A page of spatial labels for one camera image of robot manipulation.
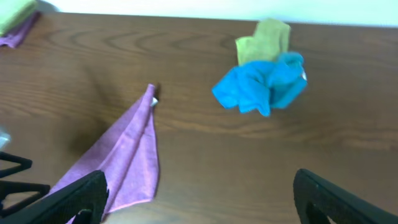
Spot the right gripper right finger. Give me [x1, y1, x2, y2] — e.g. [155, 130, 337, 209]
[293, 169, 397, 224]

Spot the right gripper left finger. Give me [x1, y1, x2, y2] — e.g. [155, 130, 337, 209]
[1, 170, 109, 224]

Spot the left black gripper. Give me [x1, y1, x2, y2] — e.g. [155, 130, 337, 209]
[0, 128, 50, 218]

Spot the pink microfiber cloth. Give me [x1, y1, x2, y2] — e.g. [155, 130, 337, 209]
[50, 84, 159, 215]

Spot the crumpled blue cloth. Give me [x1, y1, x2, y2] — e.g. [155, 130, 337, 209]
[212, 52, 307, 117]

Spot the folded purple cloth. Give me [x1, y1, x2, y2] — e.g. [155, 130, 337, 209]
[1, 11, 41, 48]

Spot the folded green cloth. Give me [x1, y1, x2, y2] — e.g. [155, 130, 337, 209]
[1, 0, 38, 36]

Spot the crumpled olive green cloth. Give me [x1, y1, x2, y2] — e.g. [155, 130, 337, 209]
[235, 18, 291, 65]

